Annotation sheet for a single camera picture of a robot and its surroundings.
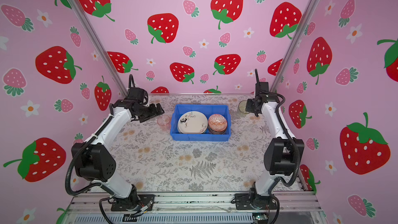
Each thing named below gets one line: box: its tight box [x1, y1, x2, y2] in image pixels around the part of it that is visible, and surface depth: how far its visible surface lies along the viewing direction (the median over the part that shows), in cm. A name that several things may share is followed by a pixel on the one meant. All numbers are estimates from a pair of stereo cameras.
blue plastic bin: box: [169, 103, 232, 142], surface depth 99 cm
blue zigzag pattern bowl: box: [207, 114, 228, 132], surface depth 95 cm
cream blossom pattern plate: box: [177, 110, 209, 135], surface depth 102 cm
